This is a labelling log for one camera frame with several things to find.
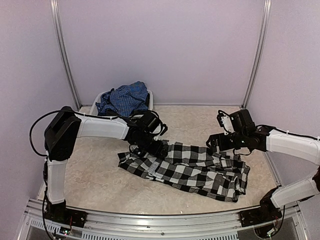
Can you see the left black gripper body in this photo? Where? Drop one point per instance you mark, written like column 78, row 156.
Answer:
column 151, row 149

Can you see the right aluminium frame post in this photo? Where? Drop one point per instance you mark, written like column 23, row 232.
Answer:
column 258, row 52

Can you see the black white plaid shirt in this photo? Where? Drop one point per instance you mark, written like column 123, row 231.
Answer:
column 194, row 169

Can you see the blue checkered shirt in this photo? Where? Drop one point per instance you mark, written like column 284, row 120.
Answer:
column 124, row 100

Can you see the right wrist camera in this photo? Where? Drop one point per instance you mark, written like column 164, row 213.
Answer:
column 225, row 122

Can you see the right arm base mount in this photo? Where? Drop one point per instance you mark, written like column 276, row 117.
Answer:
column 266, row 212

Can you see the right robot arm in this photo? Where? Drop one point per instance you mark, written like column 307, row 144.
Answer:
column 240, row 132

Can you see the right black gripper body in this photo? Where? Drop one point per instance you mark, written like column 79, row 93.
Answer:
column 227, row 145

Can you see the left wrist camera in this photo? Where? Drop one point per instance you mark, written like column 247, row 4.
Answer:
column 135, row 150

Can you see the white plastic basket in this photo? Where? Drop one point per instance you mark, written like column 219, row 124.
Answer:
column 94, row 110

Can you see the front aluminium rail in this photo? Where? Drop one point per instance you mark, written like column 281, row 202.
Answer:
column 102, row 225

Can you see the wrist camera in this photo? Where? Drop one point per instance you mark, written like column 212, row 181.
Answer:
column 225, row 122
column 135, row 150

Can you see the left aluminium frame post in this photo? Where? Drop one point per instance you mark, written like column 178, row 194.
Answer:
column 57, row 23

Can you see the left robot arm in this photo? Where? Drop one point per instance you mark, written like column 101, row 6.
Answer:
column 69, row 127

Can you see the aluminium frame post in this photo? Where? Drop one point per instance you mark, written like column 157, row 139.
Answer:
column 57, row 23
column 258, row 52

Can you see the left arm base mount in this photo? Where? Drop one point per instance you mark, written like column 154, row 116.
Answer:
column 59, row 213

